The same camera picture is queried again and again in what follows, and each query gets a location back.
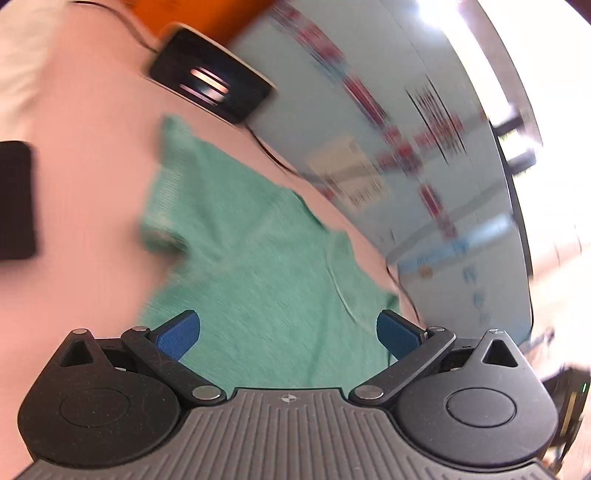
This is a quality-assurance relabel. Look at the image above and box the white and black shirt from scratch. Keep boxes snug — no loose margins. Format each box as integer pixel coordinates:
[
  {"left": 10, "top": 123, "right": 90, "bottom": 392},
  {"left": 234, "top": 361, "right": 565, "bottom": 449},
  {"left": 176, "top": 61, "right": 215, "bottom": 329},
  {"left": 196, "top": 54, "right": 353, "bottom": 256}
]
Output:
[{"left": 0, "top": 0, "right": 65, "bottom": 260}]

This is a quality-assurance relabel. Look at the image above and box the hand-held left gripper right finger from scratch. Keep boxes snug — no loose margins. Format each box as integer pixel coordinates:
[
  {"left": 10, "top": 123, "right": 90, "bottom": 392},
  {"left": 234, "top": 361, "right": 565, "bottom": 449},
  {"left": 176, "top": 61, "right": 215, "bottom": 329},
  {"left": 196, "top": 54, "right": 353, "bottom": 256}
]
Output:
[{"left": 348, "top": 309, "right": 525, "bottom": 409}]

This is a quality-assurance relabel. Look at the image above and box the thin black cable with jack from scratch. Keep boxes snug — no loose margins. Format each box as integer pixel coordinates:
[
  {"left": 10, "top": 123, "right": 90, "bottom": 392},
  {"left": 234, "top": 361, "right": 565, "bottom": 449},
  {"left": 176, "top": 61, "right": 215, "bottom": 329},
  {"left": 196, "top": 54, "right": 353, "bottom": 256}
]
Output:
[{"left": 69, "top": 0, "right": 160, "bottom": 51}]

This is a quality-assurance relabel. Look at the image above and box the black phone cable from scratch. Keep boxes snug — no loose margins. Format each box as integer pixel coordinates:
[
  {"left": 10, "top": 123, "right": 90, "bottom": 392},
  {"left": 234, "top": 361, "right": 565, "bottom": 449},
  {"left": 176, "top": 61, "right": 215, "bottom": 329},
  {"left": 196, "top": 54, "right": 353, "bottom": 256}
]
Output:
[{"left": 245, "top": 122, "right": 301, "bottom": 174}]

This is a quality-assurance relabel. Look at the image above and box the teal green shirt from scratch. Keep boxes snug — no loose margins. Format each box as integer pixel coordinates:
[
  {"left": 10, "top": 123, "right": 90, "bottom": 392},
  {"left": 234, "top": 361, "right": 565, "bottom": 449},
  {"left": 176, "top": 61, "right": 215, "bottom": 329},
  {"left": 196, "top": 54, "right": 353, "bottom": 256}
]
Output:
[{"left": 139, "top": 114, "right": 402, "bottom": 389}]

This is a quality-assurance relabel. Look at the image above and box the orange cardboard box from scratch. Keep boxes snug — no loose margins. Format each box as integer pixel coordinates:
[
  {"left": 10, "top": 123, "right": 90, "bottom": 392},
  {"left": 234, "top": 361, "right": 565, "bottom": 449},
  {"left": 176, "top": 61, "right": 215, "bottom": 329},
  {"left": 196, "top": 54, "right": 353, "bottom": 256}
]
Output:
[{"left": 122, "top": 0, "right": 278, "bottom": 42}]

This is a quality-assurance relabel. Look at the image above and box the blue box with red print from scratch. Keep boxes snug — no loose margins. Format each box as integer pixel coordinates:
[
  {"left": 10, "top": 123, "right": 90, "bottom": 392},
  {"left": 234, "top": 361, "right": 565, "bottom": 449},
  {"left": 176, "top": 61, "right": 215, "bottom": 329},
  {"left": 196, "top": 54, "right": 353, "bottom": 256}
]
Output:
[{"left": 228, "top": 0, "right": 527, "bottom": 264}]

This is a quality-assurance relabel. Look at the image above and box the smartphone in white case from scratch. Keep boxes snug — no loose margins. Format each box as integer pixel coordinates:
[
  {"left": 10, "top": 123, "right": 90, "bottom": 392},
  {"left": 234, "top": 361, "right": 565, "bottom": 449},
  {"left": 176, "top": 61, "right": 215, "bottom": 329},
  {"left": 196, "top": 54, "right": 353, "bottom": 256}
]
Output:
[{"left": 148, "top": 25, "right": 277, "bottom": 124}]

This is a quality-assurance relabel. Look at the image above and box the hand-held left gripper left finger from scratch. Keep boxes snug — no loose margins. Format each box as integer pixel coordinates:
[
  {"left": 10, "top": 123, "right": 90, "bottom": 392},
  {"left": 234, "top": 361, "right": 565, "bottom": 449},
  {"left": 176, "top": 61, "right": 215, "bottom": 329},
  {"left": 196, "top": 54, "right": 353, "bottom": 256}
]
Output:
[{"left": 60, "top": 310, "right": 227, "bottom": 407}]

